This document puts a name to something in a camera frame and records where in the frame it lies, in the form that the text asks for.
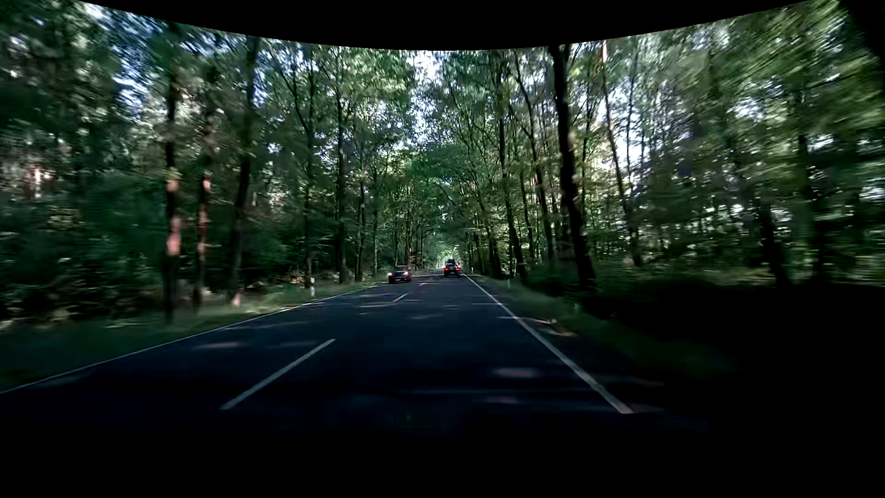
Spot grass verge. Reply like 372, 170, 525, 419
0, 278, 388, 390
470, 274, 885, 416

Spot road markings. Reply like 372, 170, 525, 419
0, 274, 634, 415

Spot dark asphalt road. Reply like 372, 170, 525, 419
0, 272, 699, 433

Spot wood of tall trees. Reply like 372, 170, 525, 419
0, 0, 433, 326
422, 0, 885, 295

